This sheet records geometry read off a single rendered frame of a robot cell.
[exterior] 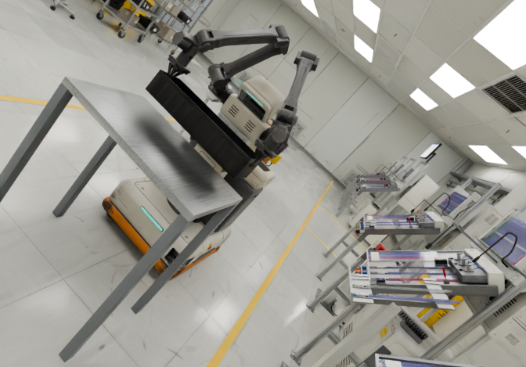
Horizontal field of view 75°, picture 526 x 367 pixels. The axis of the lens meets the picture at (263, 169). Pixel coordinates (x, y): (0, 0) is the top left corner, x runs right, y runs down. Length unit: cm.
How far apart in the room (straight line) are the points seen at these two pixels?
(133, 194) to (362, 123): 947
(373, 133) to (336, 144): 116
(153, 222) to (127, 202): 20
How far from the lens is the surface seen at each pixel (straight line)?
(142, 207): 208
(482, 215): 391
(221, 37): 164
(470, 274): 250
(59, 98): 148
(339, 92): 1115
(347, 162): 1105
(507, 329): 261
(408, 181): 698
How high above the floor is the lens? 131
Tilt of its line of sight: 13 degrees down
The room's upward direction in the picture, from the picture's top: 42 degrees clockwise
